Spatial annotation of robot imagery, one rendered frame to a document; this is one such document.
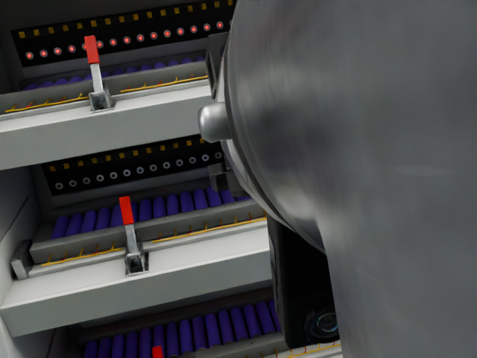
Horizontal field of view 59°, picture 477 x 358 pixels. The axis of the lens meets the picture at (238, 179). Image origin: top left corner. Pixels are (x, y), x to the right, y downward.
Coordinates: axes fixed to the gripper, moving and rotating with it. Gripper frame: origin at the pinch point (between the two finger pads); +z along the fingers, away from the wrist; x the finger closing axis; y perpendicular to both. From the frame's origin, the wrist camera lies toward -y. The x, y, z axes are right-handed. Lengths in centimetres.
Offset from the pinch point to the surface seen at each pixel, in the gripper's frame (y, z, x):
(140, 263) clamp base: -9.0, 16.5, 13.6
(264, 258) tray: -11.6, 16.7, -1.1
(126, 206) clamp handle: -2.1, 18.7, 14.2
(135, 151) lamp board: 5.0, 30.7, 13.2
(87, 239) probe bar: -5.5, 22.4, 20.5
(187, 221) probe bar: -6.0, 22.6, 7.5
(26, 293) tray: -9.9, 18.0, 27.5
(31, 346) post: -17.9, 22.5, 30.3
